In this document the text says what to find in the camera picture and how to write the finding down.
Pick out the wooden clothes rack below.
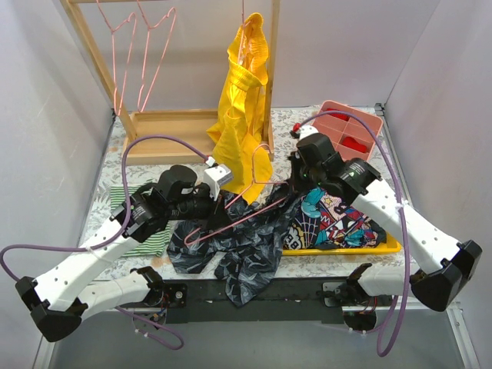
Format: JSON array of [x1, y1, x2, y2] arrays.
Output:
[[60, 1, 281, 165]]

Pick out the green white striped garment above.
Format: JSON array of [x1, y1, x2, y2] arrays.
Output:
[[110, 186, 175, 258]]

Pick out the pink divided organizer box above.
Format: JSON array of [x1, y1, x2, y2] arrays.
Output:
[[312, 100, 383, 161]]

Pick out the red folded sock middle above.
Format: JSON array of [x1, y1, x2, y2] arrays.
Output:
[[341, 136, 367, 154]]

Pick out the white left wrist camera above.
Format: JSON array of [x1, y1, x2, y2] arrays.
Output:
[[203, 156, 234, 201]]

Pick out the yellow plastic tray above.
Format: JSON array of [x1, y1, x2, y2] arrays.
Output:
[[283, 234, 402, 257]]

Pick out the colorful comic-print garment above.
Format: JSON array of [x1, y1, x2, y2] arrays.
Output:
[[283, 188, 387, 251]]

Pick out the red folded sock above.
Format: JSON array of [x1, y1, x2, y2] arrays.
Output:
[[327, 108, 350, 121], [341, 136, 367, 154]]

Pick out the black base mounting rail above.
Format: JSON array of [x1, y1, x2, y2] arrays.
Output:
[[118, 276, 385, 326]]

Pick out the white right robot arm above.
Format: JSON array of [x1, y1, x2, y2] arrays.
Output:
[[289, 131, 482, 312]]

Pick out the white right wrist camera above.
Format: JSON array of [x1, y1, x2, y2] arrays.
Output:
[[290, 123, 318, 140]]

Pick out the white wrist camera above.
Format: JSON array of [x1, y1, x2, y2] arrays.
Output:
[[203, 156, 234, 201], [290, 123, 318, 140]]

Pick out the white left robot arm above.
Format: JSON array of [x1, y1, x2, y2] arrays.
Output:
[[15, 165, 233, 342]]

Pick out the pink wire hanger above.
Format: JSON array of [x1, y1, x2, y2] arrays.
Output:
[[95, 0, 138, 116], [136, 0, 178, 113], [184, 143, 289, 248]]

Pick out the yellow shorts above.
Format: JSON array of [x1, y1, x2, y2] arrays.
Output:
[[207, 13, 273, 204]]

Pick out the pink hanger holding yellow shorts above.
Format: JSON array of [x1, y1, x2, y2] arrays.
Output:
[[238, 0, 248, 66]]

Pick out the red folded sock top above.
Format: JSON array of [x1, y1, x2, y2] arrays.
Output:
[[327, 108, 350, 121]]

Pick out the dark leaf-print shorts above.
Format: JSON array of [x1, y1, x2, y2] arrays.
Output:
[[167, 184, 304, 308]]

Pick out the floral patterned table mat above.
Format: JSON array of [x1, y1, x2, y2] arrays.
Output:
[[81, 105, 404, 281]]

